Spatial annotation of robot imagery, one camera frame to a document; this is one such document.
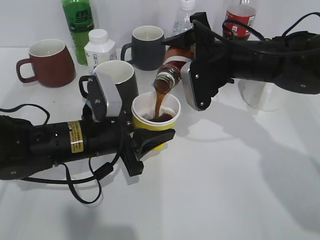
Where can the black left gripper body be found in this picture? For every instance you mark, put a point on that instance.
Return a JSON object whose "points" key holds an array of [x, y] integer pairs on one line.
{"points": [[109, 136]]}

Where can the dark grey mug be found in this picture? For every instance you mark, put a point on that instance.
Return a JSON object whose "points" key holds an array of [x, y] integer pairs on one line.
{"points": [[147, 50]]}

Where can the yellow paper cup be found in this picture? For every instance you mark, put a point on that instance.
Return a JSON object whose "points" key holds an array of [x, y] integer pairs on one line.
{"points": [[147, 114]]}

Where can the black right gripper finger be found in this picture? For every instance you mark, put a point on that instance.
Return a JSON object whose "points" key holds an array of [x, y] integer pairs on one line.
{"points": [[201, 82], [185, 40]]}

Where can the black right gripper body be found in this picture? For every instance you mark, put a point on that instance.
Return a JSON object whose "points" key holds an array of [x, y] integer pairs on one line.
{"points": [[211, 49]]}

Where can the brown coffee drink bottle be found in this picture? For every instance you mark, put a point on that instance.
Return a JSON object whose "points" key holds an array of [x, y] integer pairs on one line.
{"points": [[169, 74]]}

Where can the red label cola bottle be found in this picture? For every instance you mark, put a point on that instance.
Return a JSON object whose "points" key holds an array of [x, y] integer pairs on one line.
{"points": [[243, 11]]}

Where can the dark red mug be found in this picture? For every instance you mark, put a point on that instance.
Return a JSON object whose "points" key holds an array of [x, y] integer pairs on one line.
{"points": [[51, 63]]}

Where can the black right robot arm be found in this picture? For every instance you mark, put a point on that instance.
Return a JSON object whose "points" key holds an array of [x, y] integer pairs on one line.
{"points": [[290, 61]]}

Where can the black mug white interior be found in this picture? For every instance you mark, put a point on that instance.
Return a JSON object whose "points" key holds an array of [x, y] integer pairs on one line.
{"points": [[123, 76]]}

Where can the white milk bottle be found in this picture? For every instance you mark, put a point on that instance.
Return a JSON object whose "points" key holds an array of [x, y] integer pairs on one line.
{"points": [[99, 49]]}

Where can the clear water bottle green label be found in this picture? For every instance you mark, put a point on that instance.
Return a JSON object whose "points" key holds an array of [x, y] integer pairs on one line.
{"points": [[182, 20]]}

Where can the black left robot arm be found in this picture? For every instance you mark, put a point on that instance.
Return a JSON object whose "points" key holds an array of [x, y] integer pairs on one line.
{"points": [[26, 149]]}

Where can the green soda bottle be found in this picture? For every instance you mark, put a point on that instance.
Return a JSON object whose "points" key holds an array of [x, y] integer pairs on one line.
{"points": [[80, 22]]}

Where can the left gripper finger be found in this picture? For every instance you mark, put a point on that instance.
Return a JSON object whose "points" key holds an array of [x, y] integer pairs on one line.
{"points": [[144, 140], [103, 97]]}

